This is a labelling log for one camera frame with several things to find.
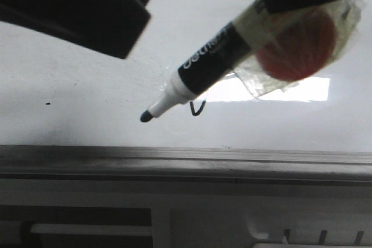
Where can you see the black and white whiteboard marker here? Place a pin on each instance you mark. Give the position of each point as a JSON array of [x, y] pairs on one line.
[[267, 51]]

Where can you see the white plastic tray under whiteboard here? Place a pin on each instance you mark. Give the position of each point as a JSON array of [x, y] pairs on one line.
[[68, 213]]

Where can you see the white whiteboard with aluminium frame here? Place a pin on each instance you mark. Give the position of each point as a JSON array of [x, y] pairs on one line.
[[69, 112]]

